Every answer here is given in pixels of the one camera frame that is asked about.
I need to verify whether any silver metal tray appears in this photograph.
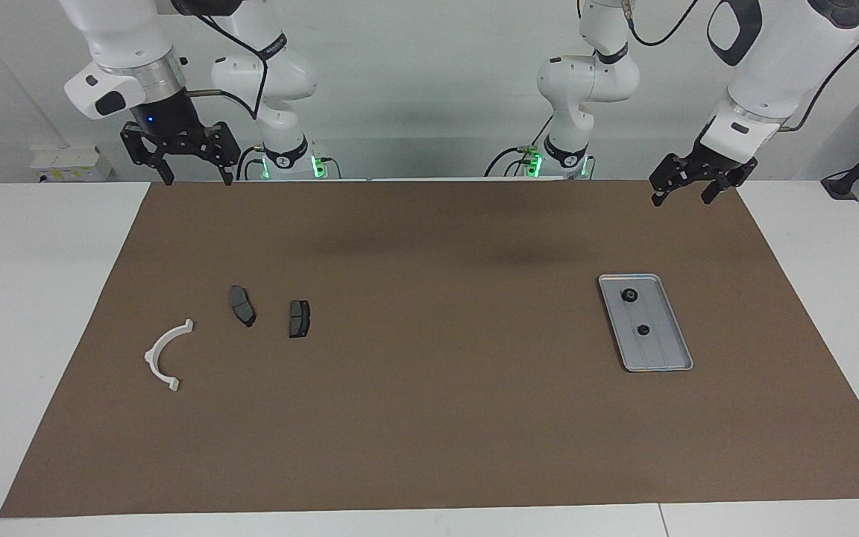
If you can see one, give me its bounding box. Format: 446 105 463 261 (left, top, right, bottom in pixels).
597 273 694 373

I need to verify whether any white box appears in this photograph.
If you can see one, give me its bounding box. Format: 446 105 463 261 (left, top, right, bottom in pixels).
31 147 113 183

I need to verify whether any curved grey brake pad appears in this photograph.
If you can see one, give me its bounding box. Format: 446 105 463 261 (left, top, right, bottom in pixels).
229 286 257 328

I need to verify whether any brown table mat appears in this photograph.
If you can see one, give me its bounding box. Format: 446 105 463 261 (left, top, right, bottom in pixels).
0 180 859 518

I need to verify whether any black base cable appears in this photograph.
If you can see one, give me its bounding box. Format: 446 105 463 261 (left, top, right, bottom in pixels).
484 112 557 178
236 145 266 180

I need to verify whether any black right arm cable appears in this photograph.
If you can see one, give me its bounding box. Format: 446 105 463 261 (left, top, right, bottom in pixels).
172 0 289 120

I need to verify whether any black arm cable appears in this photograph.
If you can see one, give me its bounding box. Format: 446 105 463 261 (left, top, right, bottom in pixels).
172 0 289 120
623 0 859 134

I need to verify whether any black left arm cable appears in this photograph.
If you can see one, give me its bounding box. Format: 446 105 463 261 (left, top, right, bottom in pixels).
623 0 859 134

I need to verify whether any white half-ring bracket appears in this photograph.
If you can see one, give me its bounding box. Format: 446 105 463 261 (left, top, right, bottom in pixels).
144 318 195 393

